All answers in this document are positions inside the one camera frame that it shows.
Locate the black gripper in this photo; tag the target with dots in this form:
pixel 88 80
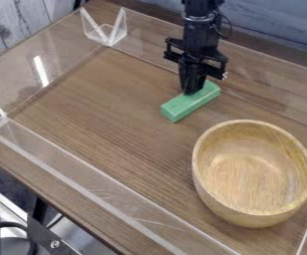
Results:
pixel 195 52

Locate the black table leg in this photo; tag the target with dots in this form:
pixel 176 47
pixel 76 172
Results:
pixel 40 210

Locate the black metal bracket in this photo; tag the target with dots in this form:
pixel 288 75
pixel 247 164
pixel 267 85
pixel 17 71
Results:
pixel 49 240

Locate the brown wooden bowl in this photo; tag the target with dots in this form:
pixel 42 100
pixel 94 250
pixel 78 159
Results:
pixel 249 172

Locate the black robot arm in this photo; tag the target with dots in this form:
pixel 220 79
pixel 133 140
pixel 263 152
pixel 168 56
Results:
pixel 200 9

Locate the green rectangular block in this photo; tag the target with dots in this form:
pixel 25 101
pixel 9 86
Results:
pixel 183 105

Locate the clear acrylic tray enclosure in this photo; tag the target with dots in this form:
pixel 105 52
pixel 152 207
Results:
pixel 86 141

